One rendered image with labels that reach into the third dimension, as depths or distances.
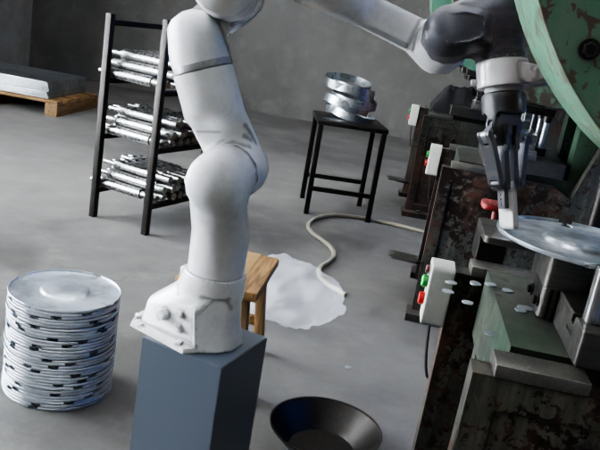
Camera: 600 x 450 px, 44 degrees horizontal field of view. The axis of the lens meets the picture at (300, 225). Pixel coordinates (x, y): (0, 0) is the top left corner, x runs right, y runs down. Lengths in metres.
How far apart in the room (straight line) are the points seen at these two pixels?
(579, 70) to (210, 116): 0.69
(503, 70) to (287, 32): 6.76
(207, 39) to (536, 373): 0.77
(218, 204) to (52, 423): 0.95
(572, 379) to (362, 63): 6.91
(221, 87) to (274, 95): 6.74
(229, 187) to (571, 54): 0.64
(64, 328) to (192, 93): 0.85
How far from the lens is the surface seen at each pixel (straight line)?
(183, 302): 1.42
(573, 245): 1.34
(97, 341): 2.03
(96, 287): 2.12
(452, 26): 1.31
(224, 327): 1.42
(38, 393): 2.07
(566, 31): 0.85
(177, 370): 1.44
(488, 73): 1.33
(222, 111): 1.33
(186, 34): 1.34
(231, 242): 1.36
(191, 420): 1.47
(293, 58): 8.01
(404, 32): 1.42
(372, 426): 2.08
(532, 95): 2.66
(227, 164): 1.27
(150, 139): 3.44
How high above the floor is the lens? 1.09
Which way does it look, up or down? 16 degrees down
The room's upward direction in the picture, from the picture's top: 10 degrees clockwise
